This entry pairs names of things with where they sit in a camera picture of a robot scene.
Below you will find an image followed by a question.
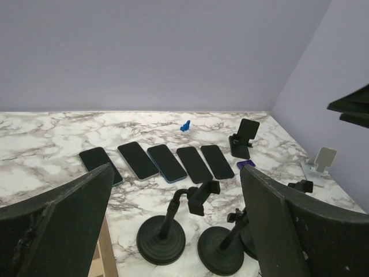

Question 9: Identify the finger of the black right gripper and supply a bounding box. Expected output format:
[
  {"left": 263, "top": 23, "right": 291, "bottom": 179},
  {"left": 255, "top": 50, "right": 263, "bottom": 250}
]
[{"left": 327, "top": 84, "right": 369, "bottom": 128}]

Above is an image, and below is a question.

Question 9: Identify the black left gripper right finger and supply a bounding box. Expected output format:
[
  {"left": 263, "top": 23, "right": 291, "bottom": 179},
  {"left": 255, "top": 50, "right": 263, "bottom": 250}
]
[{"left": 240, "top": 166, "right": 368, "bottom": 276}]

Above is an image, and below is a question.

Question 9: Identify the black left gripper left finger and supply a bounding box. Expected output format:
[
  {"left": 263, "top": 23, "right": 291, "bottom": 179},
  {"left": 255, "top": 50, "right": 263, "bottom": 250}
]
[{"left": 1, "top": 163, "right": 114, "bottom": 276}]

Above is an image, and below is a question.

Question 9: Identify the tall black round phone stand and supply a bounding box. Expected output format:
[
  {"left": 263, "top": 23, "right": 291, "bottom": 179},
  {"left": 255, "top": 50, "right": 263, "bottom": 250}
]
[{"left": 239, "top": 180, "right": 314, "bottom": 260}]

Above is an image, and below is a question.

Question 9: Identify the teal smartphone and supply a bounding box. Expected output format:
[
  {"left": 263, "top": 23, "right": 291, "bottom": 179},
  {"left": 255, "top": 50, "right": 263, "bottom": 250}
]
[{"left": 78, "top": 147, "right": 123, "bottom": 186}]

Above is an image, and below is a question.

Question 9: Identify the black smartphone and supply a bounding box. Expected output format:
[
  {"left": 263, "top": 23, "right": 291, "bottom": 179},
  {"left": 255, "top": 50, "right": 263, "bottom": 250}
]
[
  {"left": 118, "top": 141, "right": 159, "bottom": 181},
  {"left": 201, "top": 145, "right": 235, "bottom": 179},
  {"left": 176, "top": 147, "right": 213, "bottom": 184}
]

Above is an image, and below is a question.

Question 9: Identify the black round-base phone stand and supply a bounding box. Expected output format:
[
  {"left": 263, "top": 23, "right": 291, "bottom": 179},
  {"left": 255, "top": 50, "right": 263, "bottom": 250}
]
[{"left": 136, "top": 180, "right": 220, "bottom": 265}]

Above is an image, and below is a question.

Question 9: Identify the blue-edged smartphone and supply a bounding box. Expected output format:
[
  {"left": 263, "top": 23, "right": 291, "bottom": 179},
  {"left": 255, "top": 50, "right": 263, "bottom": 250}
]
[{"left": 147, "top": 144, "right": 187, "bottom": 184}]

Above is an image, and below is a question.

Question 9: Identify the silver phone stand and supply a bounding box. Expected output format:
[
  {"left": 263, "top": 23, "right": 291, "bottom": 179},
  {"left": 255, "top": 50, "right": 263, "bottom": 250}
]
[{"left": 300, "top": 147, "right": 337, "bottom": 188}]

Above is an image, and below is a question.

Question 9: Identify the black folding phone stand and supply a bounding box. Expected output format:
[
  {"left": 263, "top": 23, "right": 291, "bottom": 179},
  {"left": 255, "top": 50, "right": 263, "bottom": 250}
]
[{"left": 228, "top": 118, "right": 260, "bottom": 160}]

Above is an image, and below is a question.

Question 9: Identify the wooden chessboard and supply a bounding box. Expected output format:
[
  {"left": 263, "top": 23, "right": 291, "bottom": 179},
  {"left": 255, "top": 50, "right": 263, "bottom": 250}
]
[{"left": 88, "top": 217, "right": 119, "bottom": 277}]

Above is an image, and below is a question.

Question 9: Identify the purple rectangular plate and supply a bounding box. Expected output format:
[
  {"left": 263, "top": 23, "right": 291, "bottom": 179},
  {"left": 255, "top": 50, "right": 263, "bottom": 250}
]
[{"left": 236, "top": 159, "right": 256, "bottom": 170}]

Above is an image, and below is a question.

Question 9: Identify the blue plastic piece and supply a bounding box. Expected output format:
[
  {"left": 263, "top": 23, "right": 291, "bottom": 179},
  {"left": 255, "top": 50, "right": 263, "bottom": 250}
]
[{"left": 180, "top": 120, "right": 191, "bottom": 132}]

